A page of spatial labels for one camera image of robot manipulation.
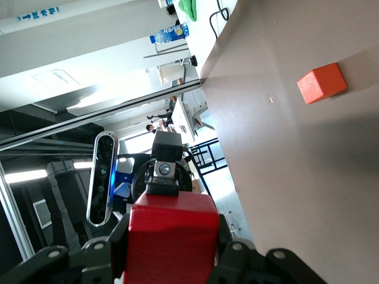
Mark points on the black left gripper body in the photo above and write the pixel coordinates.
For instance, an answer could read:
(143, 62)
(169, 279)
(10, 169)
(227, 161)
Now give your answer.
(139, 183)

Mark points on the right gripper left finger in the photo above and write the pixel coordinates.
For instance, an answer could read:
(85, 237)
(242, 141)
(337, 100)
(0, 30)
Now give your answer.
(97, 260)

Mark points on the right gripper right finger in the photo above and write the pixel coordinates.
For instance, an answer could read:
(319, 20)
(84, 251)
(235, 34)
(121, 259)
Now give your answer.
(237, 263)

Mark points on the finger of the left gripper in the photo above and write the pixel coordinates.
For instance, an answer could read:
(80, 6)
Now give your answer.
(163, 190)
(165, 146)

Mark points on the red wooden block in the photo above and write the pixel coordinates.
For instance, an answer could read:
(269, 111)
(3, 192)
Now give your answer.
(171, 242)

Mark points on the orange wooden block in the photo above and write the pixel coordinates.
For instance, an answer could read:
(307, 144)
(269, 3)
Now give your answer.
(322, 84)

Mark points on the white office desk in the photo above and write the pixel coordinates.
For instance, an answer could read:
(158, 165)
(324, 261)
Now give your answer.
(182, 118)

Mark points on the clear water bottle blue label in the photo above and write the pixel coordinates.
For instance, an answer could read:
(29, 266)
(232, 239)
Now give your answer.
(170, 33)

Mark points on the small clear tape patch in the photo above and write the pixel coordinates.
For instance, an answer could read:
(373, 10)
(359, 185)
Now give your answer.
(269, 98)

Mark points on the white paper sign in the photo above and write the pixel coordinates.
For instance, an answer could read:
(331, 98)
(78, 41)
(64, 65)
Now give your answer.
(56, 78)

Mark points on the green cloth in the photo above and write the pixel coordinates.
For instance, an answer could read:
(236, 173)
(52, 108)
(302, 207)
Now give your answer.
(188, 9)

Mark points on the white tube blue print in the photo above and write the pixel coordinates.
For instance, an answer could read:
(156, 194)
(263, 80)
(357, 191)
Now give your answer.
(35, 22)

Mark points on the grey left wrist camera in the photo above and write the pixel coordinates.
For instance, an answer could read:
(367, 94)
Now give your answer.
(102, 177)

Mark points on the white wall vent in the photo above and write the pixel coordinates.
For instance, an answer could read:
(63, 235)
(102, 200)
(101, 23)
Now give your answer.
(42, 213)

